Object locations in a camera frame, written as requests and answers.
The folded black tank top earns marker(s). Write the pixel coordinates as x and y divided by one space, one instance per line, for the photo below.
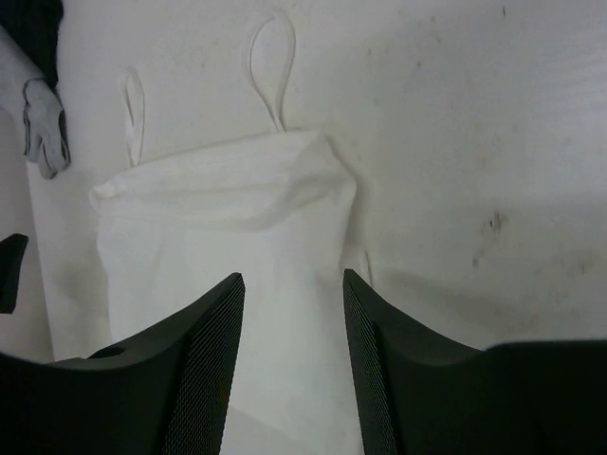
34 25

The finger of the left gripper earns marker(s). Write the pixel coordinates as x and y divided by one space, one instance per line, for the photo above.
12 253

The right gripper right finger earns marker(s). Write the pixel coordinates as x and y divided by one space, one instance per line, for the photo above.
419 392

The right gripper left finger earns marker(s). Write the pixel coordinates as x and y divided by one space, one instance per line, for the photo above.
165 390

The folded grey tank top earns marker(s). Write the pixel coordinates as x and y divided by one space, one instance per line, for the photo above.
45 138

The white tank top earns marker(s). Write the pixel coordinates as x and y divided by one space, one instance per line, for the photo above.
274 208

